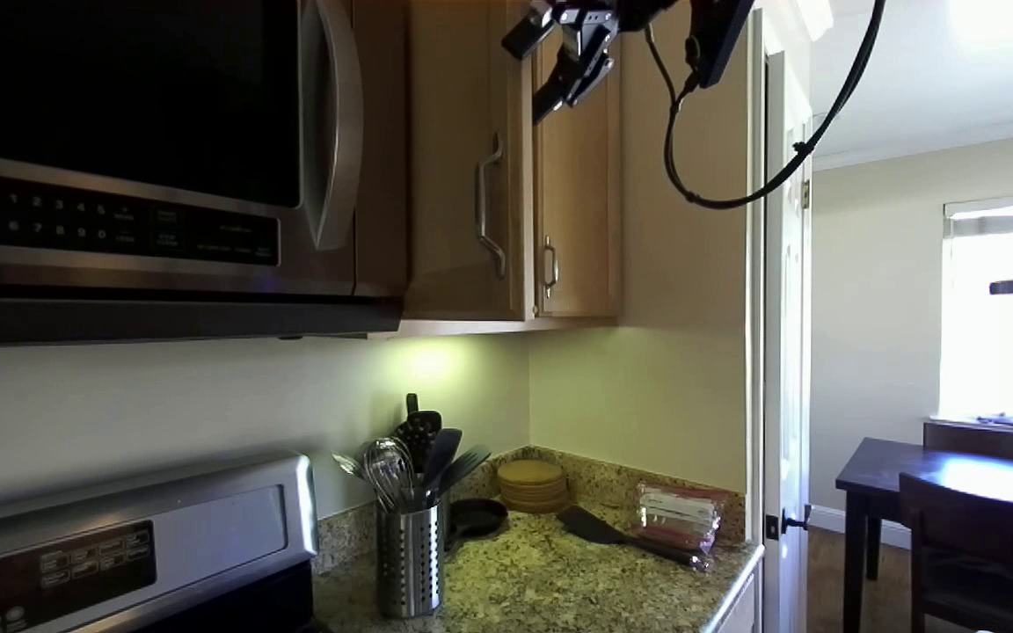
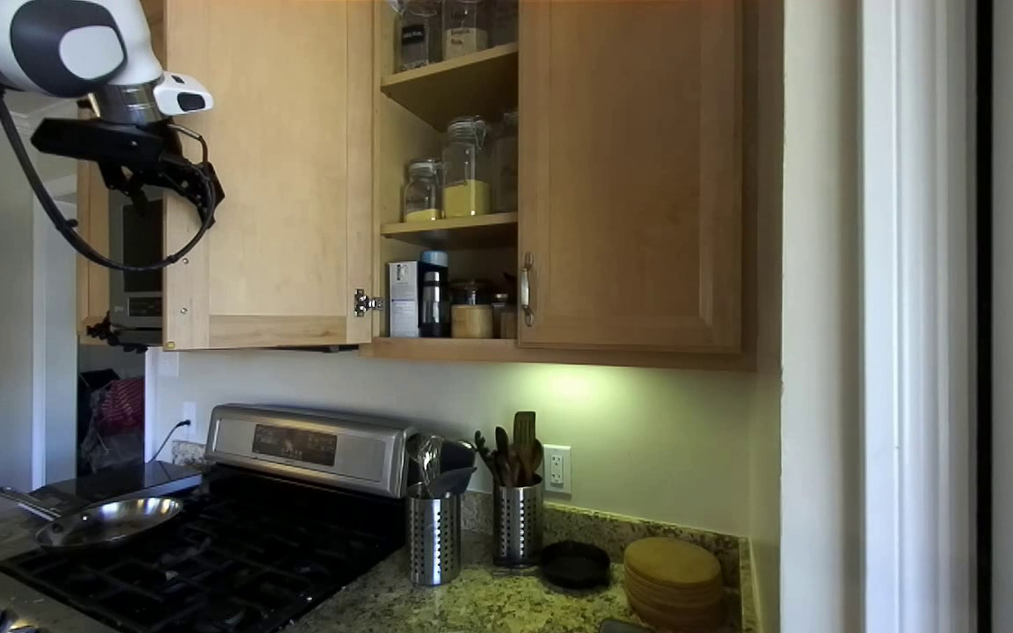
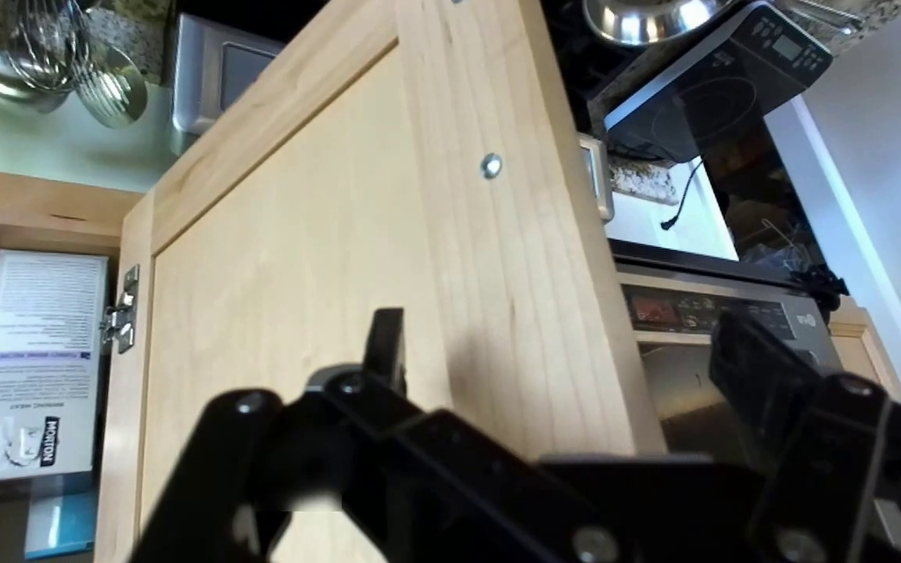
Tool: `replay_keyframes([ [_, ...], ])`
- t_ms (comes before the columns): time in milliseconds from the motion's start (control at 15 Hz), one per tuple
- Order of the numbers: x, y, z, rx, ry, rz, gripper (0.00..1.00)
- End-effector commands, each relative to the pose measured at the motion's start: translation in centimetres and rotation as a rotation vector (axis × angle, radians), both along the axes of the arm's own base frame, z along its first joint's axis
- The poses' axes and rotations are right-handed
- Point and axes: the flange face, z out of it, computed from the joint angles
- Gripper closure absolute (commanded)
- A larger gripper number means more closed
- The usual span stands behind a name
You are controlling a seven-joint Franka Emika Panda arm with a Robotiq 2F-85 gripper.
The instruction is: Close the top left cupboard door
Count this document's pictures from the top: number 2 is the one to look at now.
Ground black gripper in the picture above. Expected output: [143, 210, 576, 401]
[97, 124, 227, 232]

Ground light wooden cupboard door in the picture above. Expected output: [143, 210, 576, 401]
[512, 0, 749, 363]
[163, 0, 382, 351]

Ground wooden cabinet side panel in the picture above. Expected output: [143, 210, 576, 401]
[74, 159, 116, 342]

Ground small glass jar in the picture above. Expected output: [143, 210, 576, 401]
[397, 154, 445, 230]

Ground white carton box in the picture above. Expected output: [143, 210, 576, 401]
[382, 258, 426, 342]

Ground black canister blue lid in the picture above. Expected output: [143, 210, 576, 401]
[415, 243, 453, 342]

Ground glass storage jar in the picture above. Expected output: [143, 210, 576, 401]
[436, 0, 490, 63]
[486, 108, 523, 219]
[390, 0, 438, 74]

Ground tall glass jar yellow contents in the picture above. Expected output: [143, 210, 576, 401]
[438, 114, 497, 226]

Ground short jar yellow contents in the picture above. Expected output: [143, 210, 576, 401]
[445, 285, 497, 342]

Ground steel frying pan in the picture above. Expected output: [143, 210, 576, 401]
[0, 481, 190, 551]

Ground small dark spice jar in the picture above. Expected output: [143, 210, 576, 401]
[490, 279, 521, 342]

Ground silver metal serving utensil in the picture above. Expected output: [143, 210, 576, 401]
[405, 428, 477, 504]

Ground stainless steel gas stove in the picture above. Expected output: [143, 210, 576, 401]
[0, 401, 445, 633]

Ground dark plastic kitchen utensil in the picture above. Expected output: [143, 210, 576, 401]
[467, 427, 512, 489]

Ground tall dark kitchen utensil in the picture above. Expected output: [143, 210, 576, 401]
[510, 409, 546, 489]

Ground steel utensil holder cup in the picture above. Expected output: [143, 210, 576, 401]
[405, 484, 467, 592]
[490, 478, 548, 570]

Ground small black bowl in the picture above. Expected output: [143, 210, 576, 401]
[532, 536, 614, 593]

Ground stack of yellow round trivets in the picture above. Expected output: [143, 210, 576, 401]
[620, 536, 729, 633]

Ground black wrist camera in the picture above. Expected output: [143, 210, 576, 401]
[29, 114, 143, 166]

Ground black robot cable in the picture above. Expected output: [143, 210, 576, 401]
[0, 76, 224, 279]

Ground metal cupboard door handle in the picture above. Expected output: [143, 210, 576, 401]
[512, 253, 538, 332]
[349, 285, 385, 320]

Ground white wall outlet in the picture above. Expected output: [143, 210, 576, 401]
[538, 438, 576, 501]
[167, 401, 199, 447]

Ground wooden wall cupboard body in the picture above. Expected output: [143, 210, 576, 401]
[369, 0, 768, 376]

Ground white door frame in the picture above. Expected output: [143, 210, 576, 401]
[777, 0, 1013, 633]

